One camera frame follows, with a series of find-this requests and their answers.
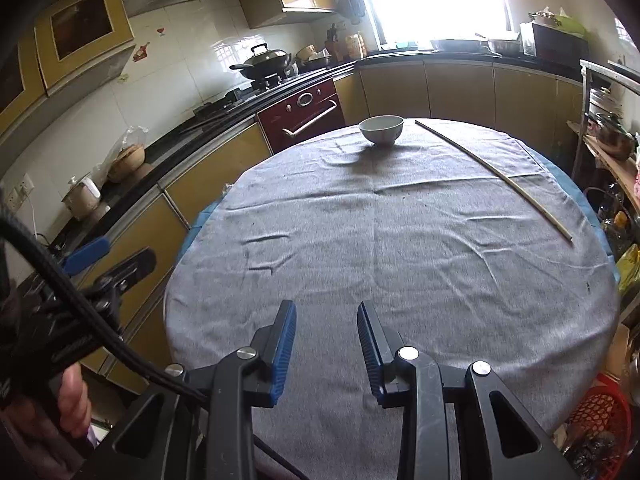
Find brown clay pot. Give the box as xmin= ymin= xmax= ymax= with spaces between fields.
xmin=107 ymin=127 xmax=148 ymax=183

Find person's left hand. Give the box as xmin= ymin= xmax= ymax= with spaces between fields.
xmin=59 ymin=362 xmax=93 ymax=438

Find black wok with lid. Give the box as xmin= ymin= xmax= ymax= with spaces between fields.
xmin=229 ymin=43 xmax=293 ymax=81

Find green plastic bag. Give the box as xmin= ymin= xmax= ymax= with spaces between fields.
xmin=530 ymin=7 xmax=588 ymax=36

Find metal basin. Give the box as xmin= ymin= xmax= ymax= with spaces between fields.
xmin=487 ymin=35 xmax=523 ymax=57

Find yellow-green plastic bag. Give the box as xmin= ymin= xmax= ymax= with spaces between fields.
xmin=617 ymin=245 xmax=640 ymax=296

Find white electric kettle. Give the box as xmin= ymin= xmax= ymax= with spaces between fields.
xmin=62 ymin=176 xmax=102 ymax=221

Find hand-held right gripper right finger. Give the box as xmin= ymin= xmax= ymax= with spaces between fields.
xmin=356 ymin=301 xmax=566 ymax=480

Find kitchen window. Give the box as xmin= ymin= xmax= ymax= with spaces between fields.
xmin=350 ymin=0 xmax=516 ymax=51

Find black gas stove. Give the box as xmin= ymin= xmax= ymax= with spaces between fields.
xmin=192 ymin=72 xmax=301 ymax=121

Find black cable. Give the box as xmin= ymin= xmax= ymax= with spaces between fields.
xmin=0 ymin=210 xmax=311 ymax=480

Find wall socket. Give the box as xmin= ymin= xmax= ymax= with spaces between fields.
xmin=5 ymin=172 xmax=36 ymax=211

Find cooking oil bottle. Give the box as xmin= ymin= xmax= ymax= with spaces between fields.
xmin=600 ymin=210 xmax=631 ymax=256

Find metal pots by stove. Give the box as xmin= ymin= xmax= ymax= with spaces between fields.
xmin=295 ymin=45 xmax=333 ymax=71

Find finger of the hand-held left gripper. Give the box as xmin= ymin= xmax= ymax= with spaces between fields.
xmin=64 ymin=237 xmax=111 ymax=276
xmin=82 ymin=248 xmax=157 ymax=311

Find framed yellow wall cabinet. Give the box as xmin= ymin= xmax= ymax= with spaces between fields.
xmin=0 ymin=0 xmax=136 ymax=136

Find maroon oven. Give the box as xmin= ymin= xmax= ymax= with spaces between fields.
xmin=256 ymin=77 xmax=347 ymax=155

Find blue table cover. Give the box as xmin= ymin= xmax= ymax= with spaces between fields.
xmin=182 ymin=137 xmax=622 ymax=286

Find red plastic basket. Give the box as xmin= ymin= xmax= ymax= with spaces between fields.
xmin=562 ymin=372 xmax=633 ymax=480

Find cardboard box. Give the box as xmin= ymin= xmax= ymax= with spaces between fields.
xmin=602 ymin=322 xmax=633 ymax=378

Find long wooden stick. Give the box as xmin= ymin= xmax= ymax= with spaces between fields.
xmin=414 ymin=119 xmax=574 ymax=241

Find black microwave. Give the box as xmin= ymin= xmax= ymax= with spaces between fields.
xmin=520 ymin=20 xmax=591 ymax=68

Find seasoning bottles group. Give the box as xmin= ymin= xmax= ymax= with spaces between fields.
xmin=325 ymin=22 xmax=368 ymax=61

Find white bowl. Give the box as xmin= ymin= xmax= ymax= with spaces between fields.
xmin=359 ymin=115 xmax=404 ymax=147

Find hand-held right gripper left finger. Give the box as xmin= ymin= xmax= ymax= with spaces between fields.
xmin=97 ymin=300 xmax=298 ymax=480

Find steel pot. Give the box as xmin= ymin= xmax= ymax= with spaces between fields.
xmin=587 ymin=110 xmax=638 ymax=161

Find metal shelf rack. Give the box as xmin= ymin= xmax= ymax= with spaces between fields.
xmin=567 ymin=57 xmax=640 ymax=241

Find grey tablecloth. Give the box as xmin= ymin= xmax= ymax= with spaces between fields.
xmin=165 ymin=119 xmax=621 ymax=480

